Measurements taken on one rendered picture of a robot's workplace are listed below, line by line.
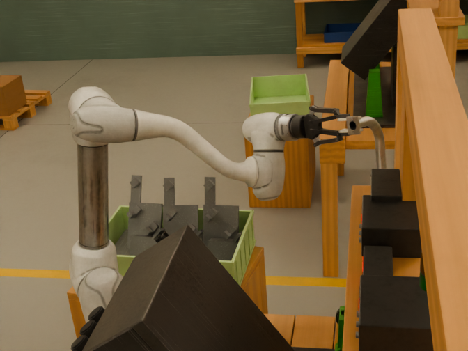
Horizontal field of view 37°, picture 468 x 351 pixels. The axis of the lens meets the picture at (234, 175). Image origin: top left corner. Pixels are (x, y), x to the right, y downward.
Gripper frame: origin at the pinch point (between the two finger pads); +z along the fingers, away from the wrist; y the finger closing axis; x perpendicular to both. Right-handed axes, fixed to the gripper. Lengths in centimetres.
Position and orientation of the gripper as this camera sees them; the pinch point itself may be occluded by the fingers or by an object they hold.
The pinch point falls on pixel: (350, 124)
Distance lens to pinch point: 216.9
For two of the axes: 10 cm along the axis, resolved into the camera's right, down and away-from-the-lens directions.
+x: 6.6, -2.3, 7.2
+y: -1.5, -9.7, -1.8
